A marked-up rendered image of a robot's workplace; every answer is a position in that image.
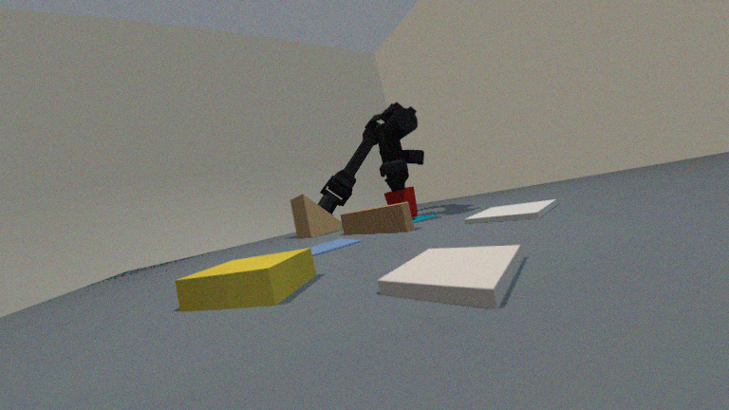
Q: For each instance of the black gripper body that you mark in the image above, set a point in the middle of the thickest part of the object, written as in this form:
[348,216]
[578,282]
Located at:
[392,166]

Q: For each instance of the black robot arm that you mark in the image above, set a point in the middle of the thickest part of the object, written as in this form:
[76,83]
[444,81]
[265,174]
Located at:
[398,122]

